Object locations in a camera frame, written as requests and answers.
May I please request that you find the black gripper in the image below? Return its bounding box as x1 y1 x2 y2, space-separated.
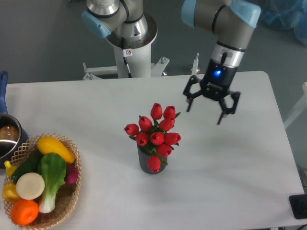
183 58 241 125

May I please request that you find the red tulip bouquet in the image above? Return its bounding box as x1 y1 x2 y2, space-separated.
124 103 181 172

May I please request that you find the dark grey ribbed vase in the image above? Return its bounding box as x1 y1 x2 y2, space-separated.
137 144 166 174

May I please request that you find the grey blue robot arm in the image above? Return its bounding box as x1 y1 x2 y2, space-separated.
82 0 261 117

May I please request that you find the blue plastic bag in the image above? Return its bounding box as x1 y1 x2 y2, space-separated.
261 0 307 45

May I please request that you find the black device at table edge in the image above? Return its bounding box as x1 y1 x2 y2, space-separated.
289 194 307 219

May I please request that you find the purple red radish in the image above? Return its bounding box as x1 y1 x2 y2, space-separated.
64 164 79 184

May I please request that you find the yellow squash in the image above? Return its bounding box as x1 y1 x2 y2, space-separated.
37 136 75 164

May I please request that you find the green bok choy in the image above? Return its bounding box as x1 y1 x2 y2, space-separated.
38 153 67 214

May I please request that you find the woven bamboo basket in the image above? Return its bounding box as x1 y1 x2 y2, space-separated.
10 133 82 230

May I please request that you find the dark green cucumber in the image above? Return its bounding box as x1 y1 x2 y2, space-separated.
11 149 43 184

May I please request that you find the white round radish slice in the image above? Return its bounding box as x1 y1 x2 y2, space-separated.
16 172 45 200

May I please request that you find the small yellow gourd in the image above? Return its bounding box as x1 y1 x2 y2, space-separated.
4 161 17 178

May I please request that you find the orange fruit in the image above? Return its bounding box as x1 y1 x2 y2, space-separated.
10 199 39 225

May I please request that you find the yellow bell pepper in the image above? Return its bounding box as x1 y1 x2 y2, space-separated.
2 182 21 204

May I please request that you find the white frame at right edge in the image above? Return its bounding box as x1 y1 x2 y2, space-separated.
283 82 307 129

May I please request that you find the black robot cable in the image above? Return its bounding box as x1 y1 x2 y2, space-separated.
120 37 133 79

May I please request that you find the blue handled steel saucepan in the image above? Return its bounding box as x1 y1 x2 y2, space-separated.
0 71 28 169

